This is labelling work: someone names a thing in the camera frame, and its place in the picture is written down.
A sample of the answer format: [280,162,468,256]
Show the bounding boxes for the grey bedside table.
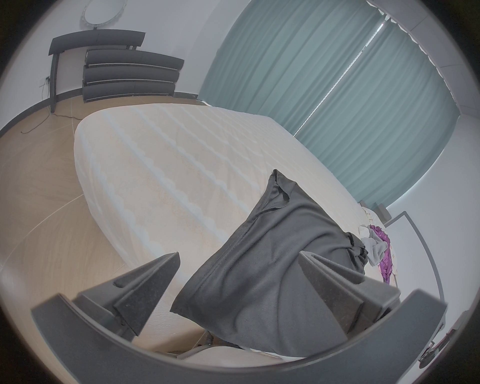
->
[359,200,391,219]

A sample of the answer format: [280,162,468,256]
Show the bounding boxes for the bed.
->
[73,103,447,361]

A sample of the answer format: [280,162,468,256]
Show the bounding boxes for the blue-green curtain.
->
[197,0,386,136]
[294,20,461,211]

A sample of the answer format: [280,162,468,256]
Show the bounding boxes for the purple satin garment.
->
[369,224,395,284]

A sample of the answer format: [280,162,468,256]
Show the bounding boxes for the black chest of drawers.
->
[82,49,184,103]

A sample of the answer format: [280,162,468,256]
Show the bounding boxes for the black T-shirt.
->
[169,169,370,357]

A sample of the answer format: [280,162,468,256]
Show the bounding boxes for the round wall mirror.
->
[83,0,126,28]

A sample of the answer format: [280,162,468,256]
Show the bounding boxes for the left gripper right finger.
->
[298,250,401,335]

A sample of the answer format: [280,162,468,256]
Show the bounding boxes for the black cable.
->
[20,77,82,135]

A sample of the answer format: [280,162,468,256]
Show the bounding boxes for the black console table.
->
[48,30,146,113]

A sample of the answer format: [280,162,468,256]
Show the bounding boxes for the white printed pillow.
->
[365,210,387,230]

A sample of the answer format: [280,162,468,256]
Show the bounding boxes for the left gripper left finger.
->
[77,252,181,337]

